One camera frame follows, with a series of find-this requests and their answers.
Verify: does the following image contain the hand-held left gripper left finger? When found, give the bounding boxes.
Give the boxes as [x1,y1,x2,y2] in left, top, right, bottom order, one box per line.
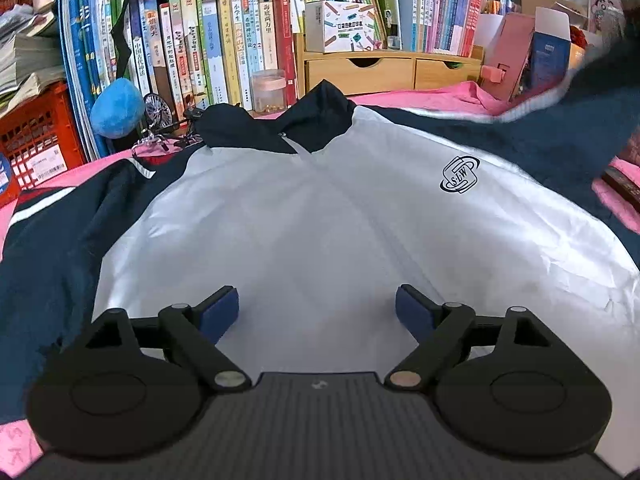
[86,285,252,394]

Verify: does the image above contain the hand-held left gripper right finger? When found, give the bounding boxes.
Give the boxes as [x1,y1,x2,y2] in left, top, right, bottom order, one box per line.
[384,284,554,392]

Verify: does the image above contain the white and navy jacket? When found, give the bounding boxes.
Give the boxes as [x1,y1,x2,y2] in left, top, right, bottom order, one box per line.
[0,40,640,477]

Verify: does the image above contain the miniature metal bicycle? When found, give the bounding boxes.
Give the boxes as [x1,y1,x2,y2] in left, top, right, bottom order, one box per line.
[132,92,206,158]

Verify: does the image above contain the pink rabbit-pattern towel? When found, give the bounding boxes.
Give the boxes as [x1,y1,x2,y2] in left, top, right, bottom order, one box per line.
[0,80,640,480]

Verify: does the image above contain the glass jar with pink lid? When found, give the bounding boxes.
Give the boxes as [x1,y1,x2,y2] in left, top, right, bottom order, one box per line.
[250,69,287,114]

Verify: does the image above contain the blue plush ball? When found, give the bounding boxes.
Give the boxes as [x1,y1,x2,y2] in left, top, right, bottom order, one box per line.
[91,79,146,140]

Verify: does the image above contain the wooden drawer organizer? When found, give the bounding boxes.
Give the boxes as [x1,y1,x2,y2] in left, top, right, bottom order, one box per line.
[294,35,485,98]

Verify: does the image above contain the dark brown book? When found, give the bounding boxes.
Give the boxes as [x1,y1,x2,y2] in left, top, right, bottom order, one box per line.
[601,166,640,207]

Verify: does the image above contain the red plastic crate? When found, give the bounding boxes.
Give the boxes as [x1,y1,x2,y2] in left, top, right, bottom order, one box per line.
[0,82,87,202]

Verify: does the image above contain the row of tall paperback books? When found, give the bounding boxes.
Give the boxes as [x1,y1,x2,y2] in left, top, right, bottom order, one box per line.
[57,0,299,162]

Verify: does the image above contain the pink cardboard box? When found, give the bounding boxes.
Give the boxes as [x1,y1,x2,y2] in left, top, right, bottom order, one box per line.
[481,12,537,104]

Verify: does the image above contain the blue carton box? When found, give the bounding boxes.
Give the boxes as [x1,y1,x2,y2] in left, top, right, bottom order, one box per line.
[529,7,574,92]

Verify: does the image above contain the white printed cardboard box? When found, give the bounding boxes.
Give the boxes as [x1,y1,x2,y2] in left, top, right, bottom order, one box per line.
[305,1,386,55]

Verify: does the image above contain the row of slim colourful books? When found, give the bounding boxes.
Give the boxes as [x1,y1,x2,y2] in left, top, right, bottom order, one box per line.
[287,0,489,59]

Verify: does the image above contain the stack of papers and booklets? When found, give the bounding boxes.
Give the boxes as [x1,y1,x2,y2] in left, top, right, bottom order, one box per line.
[0,4,67,107]

